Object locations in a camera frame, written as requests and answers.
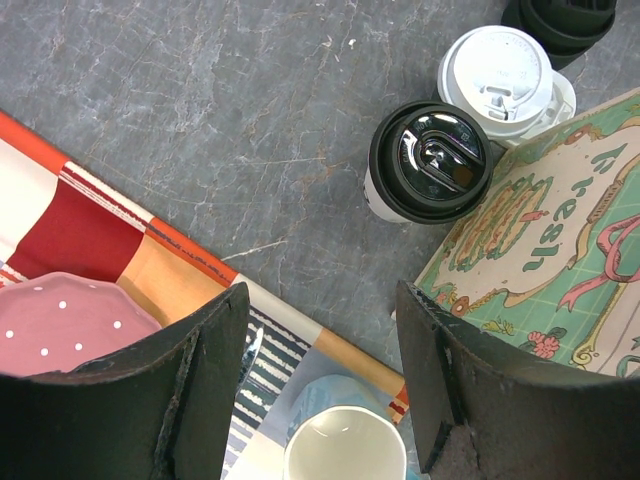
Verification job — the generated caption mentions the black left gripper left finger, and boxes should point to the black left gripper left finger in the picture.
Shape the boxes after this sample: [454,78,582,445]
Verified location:
[1,283,249,479]

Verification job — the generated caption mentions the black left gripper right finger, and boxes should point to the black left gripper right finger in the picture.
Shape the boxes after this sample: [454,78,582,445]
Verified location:
[396,282,639,479]

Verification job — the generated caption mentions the green patterned paper bag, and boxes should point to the green patterned paper bag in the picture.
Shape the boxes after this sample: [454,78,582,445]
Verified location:
[416,91,639,378]

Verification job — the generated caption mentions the black plastic cup lid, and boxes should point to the black plastic cup lid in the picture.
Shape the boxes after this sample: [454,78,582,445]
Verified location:
[367,100,494,225]

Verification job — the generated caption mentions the white plastic cup lid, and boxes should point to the white plastic cup lid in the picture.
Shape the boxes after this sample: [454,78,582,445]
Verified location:
[437,25,553,140]

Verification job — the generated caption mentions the white paper cup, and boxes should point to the white paper cup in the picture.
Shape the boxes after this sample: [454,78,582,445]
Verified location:
[363,168,412,223]

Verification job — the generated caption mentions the pink dotted plate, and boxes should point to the pink dotted plate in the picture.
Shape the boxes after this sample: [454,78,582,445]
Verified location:
[1,272,161,377]

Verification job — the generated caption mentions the light blue ceramic mug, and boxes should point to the light blue ceramic mug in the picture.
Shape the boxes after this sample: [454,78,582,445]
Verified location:
[282,374,420,480]

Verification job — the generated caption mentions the colourful patterned placemat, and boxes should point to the colourful patterned placemat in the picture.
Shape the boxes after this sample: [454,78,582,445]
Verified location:
[1,115,409,479]

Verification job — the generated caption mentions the black plastic lid stack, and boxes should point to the black plastic lid stack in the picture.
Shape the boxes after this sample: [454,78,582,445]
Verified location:
[501,0,617,70]

